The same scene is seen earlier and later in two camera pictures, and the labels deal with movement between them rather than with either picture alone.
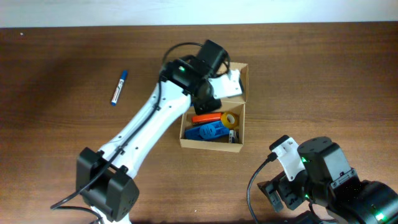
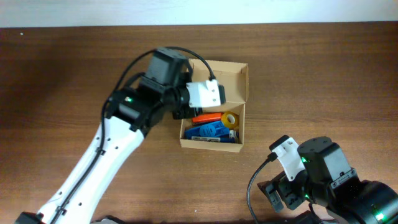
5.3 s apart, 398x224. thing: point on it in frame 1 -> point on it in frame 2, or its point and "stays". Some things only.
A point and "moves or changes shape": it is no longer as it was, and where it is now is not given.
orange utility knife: [206, 117] stays
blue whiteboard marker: [116, 94] moves or changes shape
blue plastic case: [209, 130] stays
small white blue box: [232, 136] stays
